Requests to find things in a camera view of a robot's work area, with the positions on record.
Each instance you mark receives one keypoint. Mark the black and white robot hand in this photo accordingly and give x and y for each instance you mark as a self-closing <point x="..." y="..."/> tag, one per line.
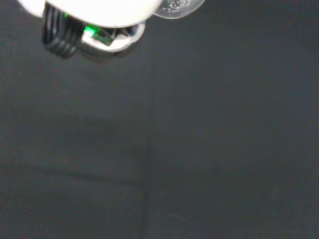
<point x="99" y="12"/>

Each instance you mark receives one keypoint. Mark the black bench cloth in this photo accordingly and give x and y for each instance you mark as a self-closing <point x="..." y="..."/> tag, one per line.
<point x="174" y="139"/>

